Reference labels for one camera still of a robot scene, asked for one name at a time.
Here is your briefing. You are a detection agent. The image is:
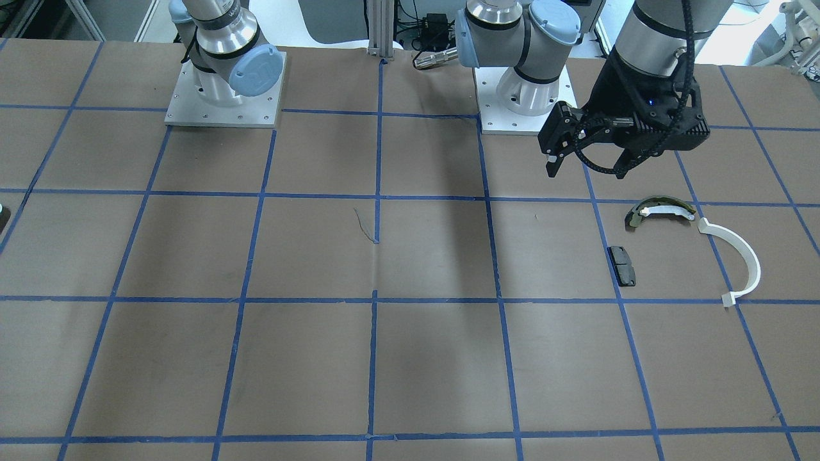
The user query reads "aluminium frame post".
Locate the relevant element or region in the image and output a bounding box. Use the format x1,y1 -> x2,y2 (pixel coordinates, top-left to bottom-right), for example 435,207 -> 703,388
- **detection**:
364,0 -> 395,61

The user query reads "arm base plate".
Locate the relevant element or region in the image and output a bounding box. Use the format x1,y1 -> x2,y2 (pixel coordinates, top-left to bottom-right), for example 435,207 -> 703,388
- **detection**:
473,67 -> 577,135
165,61 -> 284,129

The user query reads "black brake pad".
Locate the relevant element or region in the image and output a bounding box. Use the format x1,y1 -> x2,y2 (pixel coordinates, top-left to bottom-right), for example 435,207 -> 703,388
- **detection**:
607,246 -> 636,287

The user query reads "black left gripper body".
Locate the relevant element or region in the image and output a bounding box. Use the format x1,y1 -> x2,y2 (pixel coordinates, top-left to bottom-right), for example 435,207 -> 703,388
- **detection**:
538,52 -> 710,179

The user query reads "olive curved brake shoe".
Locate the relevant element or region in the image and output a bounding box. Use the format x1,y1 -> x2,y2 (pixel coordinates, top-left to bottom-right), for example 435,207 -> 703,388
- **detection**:
625,195 -> 697,231

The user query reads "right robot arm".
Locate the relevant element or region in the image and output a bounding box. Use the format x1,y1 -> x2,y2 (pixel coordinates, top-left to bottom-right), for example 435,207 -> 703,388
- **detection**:
168,1 -> 285,107

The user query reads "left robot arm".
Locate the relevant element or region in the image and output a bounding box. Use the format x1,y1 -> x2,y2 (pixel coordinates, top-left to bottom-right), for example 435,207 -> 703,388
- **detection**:
455,1 -> 730,179

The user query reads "brown grid table mat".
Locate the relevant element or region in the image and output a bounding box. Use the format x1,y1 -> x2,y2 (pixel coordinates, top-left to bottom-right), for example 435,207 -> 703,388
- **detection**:
1,39 -> 818,460

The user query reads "white curved plastic piece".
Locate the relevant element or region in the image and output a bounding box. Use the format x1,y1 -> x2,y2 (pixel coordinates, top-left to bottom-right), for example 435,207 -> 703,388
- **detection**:
697,218 -> 762,308

